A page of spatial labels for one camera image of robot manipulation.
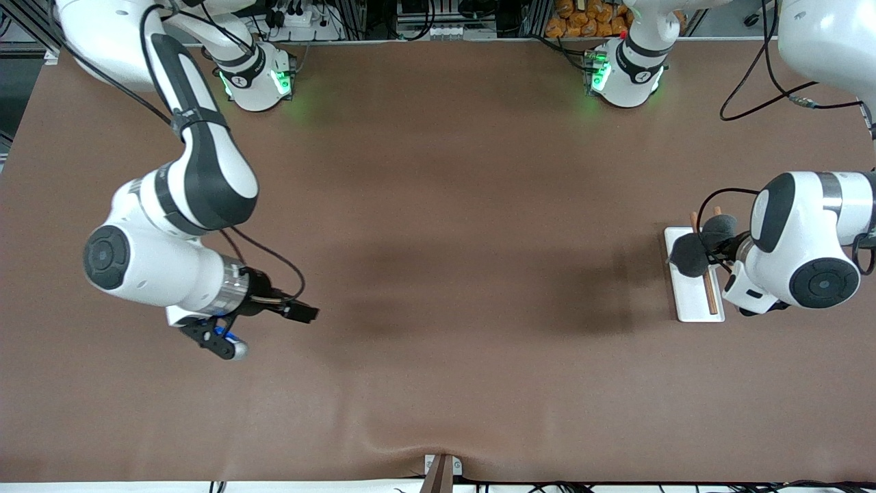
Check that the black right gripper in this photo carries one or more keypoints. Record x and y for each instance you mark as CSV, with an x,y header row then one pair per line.
x,y
259,294

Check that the orange snack packs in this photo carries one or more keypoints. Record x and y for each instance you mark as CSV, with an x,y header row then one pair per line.
x,y
582,20

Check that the white rack base plate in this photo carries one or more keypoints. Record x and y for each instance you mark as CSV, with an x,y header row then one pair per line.
x,y
688,298

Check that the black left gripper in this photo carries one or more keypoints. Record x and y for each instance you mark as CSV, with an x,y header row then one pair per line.
x,y
718,237

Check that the grey and purple towel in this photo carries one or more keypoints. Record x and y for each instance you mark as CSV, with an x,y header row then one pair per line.
x,y
688,255

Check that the white power strip with plugs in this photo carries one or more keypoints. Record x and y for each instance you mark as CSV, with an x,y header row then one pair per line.
x,y
301,24

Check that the aluminium frame profile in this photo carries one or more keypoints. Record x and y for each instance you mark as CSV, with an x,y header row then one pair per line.
x,y
27,27

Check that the metal table edge bracket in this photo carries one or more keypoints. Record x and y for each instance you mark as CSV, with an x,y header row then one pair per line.
x,y
439,472

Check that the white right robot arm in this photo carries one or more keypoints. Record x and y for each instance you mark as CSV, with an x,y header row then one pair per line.
x,y
205,171

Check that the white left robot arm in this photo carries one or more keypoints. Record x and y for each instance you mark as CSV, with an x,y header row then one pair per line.
x,y
801,233

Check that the small white socket strip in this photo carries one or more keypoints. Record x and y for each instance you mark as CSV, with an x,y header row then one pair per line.
x,y
455,31

